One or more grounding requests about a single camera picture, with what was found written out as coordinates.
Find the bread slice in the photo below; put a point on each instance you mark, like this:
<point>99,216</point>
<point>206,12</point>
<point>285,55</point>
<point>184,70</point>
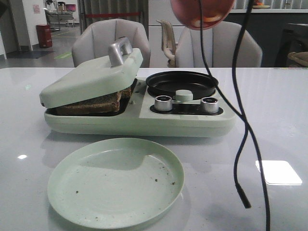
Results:
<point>102,104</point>
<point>126,93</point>

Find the mint green sandwich maker lid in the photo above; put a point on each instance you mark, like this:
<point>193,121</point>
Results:
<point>93,78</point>

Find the pink bowl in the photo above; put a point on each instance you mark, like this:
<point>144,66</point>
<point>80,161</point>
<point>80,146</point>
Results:
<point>187,10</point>

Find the orange shrimp pieces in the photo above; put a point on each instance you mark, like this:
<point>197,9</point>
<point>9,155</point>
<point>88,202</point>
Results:
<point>197,21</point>

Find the mint green breakfast maker base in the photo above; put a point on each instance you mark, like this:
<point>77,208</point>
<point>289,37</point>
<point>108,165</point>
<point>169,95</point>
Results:
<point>139,120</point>

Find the left silver control knob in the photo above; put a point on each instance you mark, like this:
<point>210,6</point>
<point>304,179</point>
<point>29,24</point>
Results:
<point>163,103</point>

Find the silver control knob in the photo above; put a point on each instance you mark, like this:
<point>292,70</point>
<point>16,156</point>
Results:
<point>163,103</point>
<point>209,105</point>

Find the black round frying pan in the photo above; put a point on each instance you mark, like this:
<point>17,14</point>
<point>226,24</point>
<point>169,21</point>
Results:
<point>167,83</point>

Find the right silver control knob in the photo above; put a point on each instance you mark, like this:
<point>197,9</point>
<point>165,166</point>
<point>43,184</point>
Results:
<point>209,105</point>

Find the beige office chair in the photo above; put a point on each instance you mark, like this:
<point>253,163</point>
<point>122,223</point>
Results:
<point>168,44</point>

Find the mint green round plate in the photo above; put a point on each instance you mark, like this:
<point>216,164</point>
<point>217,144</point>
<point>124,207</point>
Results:
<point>116,184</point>

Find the left grey upholstered chair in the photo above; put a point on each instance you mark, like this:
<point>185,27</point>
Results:
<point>95,40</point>

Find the grey upholstered chair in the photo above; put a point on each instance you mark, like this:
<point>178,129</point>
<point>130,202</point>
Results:
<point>95,40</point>
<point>219,45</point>

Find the right grey upholstered chair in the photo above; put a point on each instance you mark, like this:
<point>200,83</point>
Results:
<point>219,45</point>

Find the red barrier belt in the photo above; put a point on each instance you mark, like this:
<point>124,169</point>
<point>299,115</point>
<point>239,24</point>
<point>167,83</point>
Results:
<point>106,15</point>

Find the white refrigerator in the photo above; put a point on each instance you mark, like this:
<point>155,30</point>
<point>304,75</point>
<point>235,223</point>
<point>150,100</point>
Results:
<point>161,10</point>

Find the red trash bin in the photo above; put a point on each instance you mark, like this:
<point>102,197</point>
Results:
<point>44,35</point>

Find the fruit plate on counter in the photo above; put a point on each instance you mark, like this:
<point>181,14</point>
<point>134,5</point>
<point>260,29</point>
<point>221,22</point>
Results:
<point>259,5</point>

